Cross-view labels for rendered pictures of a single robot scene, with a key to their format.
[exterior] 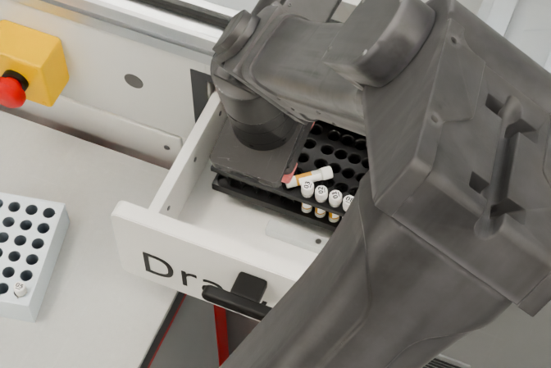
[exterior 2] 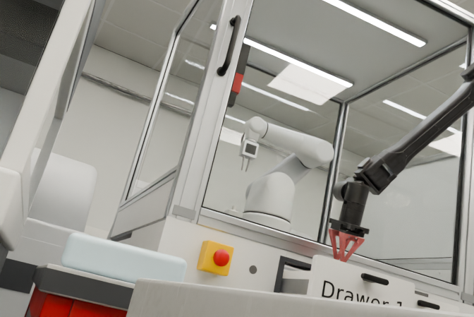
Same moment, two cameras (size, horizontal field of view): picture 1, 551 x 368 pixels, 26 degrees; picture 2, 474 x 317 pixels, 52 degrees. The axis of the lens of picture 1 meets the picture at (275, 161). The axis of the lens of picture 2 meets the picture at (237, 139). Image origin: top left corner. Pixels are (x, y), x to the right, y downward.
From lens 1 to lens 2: 1.56 m
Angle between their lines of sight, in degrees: 83
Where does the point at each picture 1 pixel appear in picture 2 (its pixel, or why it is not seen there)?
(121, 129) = not seen: hidden behind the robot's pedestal
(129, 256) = (316, 287)
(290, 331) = not seen: outside the picture
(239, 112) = (363, 195)
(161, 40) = (274, 240)
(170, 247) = (337, 270)
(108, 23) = (254, 234)
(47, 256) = not seen: hidden behind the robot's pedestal
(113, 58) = (248, 256)
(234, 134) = (347, 222)
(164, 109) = (262, 285)
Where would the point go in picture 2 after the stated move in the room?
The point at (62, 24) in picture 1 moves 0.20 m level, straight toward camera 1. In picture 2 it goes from (231, 240) to (304, 250)
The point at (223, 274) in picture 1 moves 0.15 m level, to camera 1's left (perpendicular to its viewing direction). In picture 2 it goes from (355, 283) to (318, 268)
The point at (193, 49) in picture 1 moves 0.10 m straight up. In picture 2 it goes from (285, 243) to (291, 207)
